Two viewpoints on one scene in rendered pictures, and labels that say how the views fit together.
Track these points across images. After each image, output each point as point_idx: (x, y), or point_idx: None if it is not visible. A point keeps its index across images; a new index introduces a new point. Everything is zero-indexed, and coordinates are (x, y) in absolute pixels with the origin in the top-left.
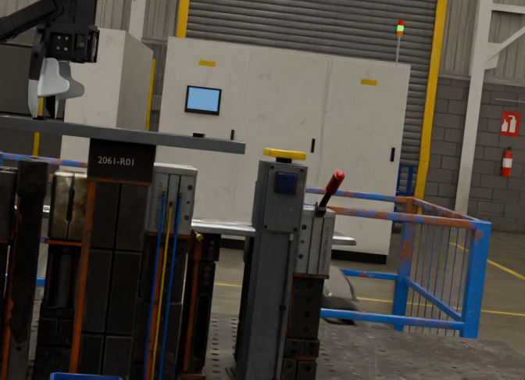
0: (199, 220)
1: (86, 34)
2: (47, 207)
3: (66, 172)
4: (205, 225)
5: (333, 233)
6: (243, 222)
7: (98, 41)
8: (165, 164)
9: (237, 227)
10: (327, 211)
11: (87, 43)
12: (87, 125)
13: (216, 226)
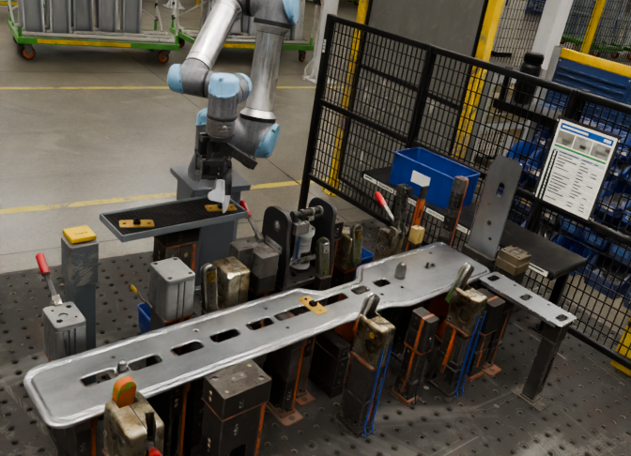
0: (176, 356)
1: (196, 156)
2: (273, 313)
3: (229, 258)
4: (155, 329)
5: (50, 394)
6: (145, 379)
7: (202, 166)
8: (176, 265)
9: (130, 337)
10: (50, 306)
11: (195, 160)
12: (207, 219)
13: (147, 332)
